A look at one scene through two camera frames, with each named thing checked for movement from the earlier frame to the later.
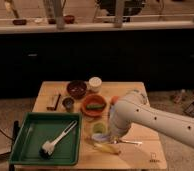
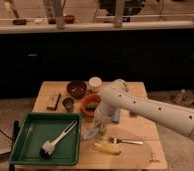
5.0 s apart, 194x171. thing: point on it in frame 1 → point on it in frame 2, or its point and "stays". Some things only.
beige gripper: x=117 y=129 → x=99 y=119
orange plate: x=93 y=105 stays
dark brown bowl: x=77 y=89 stays
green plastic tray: x=36 y=128 stays
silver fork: x=131 y=142 stays
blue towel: x=101 y=137 → x=91 y=133
